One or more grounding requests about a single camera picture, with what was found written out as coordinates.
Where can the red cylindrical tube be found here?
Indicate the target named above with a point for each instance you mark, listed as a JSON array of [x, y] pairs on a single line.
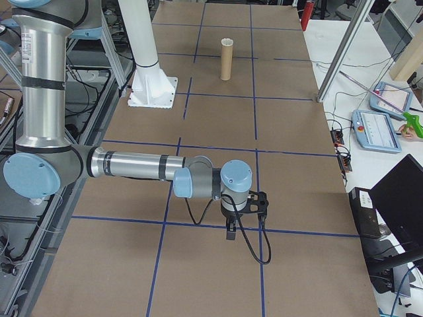
[[307, 16]]

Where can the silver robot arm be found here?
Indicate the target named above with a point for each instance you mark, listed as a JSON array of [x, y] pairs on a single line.
[[43, 99]]

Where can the person right hand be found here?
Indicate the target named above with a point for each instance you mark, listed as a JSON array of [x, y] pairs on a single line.
[[409, 136]]

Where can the black monitor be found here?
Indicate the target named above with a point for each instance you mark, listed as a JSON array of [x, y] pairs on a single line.
[[403, 198]]

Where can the beige wooden beam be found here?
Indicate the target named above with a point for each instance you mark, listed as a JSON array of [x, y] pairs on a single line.
[[408, 59]]

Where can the blue grey teach pendant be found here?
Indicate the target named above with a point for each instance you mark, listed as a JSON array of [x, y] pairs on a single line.
[[376, 132], [391, 97]]

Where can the black terminal strip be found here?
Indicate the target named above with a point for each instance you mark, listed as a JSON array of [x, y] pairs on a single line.
[[345, 163], [337, 137]]

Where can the black box with white label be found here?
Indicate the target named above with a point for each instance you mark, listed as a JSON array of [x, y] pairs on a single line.
[[367, 211]]

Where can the aluminium profile post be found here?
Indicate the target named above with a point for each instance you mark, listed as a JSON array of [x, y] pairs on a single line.
[[343, 49]]

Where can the white feather shuttlecock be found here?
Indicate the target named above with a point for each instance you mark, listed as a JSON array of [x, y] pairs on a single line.
[[227, 42]]

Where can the brown cardboard tube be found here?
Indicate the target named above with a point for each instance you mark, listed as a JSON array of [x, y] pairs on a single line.
[[226, 62]]

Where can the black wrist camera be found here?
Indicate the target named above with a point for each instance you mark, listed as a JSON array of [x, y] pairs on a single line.
[[261, 201]]

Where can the neighbouring silver robot arm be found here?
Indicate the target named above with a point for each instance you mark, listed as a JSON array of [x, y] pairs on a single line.
[[6, 39]]

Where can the brown metal cylinder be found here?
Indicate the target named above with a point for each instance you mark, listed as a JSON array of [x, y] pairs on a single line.
[[6, 110]]

